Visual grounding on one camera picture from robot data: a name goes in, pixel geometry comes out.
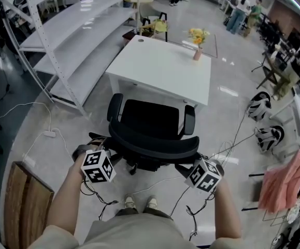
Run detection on person's dark trousers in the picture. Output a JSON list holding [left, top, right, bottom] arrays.
[[115, 207, 174, 220]]

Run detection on wooden chair with yellow cushion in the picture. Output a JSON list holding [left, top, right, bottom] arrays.
[[139, 11, 169, 43]]

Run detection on wire garment rack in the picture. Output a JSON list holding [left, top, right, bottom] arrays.
[[262, 190, 300, 227]]

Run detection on person's beige shoe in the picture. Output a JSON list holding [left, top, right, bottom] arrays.
[[123, 193, 138, 211], [145, 195, 158, 210]]

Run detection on brown wooden board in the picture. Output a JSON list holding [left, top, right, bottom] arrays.
[[4, 161, 55, 249]]

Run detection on person's left beige shoe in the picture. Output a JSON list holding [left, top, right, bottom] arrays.
[[123, 193, 138, 211]]

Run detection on person's right beige shoe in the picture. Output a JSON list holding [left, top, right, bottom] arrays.
[[145, 195, 158, 210]]

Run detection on white wheeled device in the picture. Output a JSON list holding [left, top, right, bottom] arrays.
[[247, 91, 273, 122], [254, 124, 285, 153]]

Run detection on pink cloth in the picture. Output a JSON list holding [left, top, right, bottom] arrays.
[[258, 149, 300, 214]]

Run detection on pink vase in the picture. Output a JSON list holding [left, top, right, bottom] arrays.
[[193, 46, 204, 61]]

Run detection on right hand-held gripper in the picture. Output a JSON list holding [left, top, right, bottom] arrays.
[[175, 156, 225, 193]]

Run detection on person's right forearm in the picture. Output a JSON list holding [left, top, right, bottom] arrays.
[[213, 176, 244, 241]]

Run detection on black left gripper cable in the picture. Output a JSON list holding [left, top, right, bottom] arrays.
[[80, 179, 120, 222]]

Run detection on white power strip cable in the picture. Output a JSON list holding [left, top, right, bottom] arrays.
[[0, 101, 52, 132]]

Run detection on yellow flower bunch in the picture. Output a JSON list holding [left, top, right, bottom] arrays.
[[187, 27, 211, 47]]

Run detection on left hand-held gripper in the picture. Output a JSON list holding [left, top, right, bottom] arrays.
[[72, 132, 117, 184]]

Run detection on person's beige shirt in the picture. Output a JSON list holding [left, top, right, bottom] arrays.
[[27, 213, 256, 249]]

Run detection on black office chair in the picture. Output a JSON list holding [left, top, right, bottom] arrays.
[[89, 92, 210, 176]]

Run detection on white floor cable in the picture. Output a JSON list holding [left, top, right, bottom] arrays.
[[133, 174, 187, 195]]

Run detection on white metal shelving rack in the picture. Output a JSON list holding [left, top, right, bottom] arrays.
[[3, 0, 142, 118]]

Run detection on white desk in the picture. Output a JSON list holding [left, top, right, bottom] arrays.
[[105, 34, 212, 114]]

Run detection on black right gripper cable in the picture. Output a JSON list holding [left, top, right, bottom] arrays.
[[185, 190, 216, 241]]

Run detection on person's left forearm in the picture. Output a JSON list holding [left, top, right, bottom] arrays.
[[47, 161, 89, 233]]

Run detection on round beige table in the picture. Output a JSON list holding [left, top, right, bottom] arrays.
[[123, 0, 154, 10]]

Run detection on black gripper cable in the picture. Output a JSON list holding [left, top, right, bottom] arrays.
[[185, 190, 216, 241], [80, 179, 120, 222]]

